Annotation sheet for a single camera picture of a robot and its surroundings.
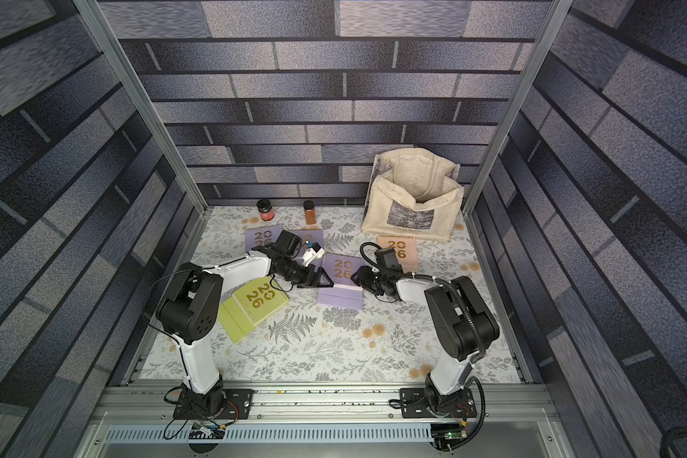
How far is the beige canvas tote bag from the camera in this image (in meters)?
0.94

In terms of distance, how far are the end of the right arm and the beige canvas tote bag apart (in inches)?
8.0

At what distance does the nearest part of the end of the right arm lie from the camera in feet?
2.39
